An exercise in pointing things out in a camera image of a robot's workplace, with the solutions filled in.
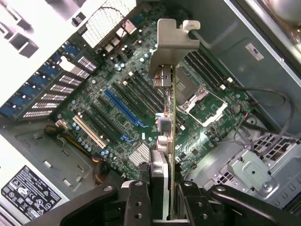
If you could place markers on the white power connector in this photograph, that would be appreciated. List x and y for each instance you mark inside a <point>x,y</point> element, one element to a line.
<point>63,124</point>

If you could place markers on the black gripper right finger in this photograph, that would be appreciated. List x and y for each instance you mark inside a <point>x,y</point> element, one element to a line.
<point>200,207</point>

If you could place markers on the short black expansion slot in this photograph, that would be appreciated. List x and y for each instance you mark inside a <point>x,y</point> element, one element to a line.
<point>103,102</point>

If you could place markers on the silver chipset heatsink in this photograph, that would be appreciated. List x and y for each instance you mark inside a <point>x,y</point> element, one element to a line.
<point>140,153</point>

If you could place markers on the silver disk bay cage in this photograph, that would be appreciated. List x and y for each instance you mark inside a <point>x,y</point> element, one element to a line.
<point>249,169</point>

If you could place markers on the grey power supply unit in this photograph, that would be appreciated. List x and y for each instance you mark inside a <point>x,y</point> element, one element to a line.
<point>23,195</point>

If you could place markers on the silver coin battery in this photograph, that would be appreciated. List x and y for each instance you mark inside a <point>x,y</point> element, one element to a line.
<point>235,109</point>

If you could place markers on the green motherboard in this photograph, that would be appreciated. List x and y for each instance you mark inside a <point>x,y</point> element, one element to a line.
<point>202,141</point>

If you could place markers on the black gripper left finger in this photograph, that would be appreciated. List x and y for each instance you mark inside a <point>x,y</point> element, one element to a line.
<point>136,202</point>

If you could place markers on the grey parts rack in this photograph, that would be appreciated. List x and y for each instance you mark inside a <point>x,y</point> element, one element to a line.
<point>23,46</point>

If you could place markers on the CPU socket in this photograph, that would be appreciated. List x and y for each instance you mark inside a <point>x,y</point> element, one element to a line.
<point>190,82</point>

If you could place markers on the open black PC case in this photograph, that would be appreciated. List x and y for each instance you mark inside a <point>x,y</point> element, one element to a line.
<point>235,54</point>

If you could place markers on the black RAM slot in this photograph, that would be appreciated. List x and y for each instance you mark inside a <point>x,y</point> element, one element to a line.
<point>210,68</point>
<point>205,71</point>
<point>200,74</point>
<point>215,64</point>
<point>148,82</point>
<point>145,88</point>

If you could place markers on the white expansion slot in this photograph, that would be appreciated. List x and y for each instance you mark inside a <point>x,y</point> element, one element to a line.
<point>89,131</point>

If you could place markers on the blue expansion slot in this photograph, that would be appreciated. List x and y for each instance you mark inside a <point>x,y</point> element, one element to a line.
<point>121,106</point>

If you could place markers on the blue card retainer strip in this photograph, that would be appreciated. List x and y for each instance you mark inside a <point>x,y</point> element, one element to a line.
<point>28,89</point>

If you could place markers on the black intrusion switch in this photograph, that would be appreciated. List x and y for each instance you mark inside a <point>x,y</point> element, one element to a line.
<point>78,19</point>

